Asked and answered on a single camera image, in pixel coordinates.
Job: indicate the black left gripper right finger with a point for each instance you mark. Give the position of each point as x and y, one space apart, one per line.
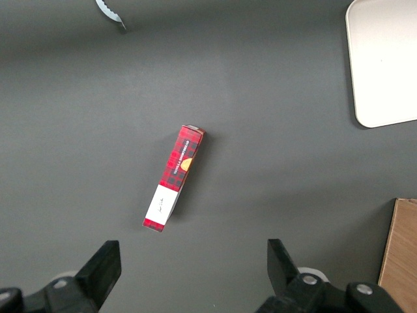
293 290

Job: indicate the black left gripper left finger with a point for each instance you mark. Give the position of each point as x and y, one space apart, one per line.
94 277

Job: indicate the cream rectangular plastic tray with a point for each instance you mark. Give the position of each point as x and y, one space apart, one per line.
384 65

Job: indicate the light wooden drawer cabinet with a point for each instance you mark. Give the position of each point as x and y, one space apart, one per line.
400 254

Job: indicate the red plaid shortbread box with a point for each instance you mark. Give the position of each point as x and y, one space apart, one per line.
177 163

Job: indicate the white serrated curved strip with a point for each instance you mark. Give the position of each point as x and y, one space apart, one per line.
109 13

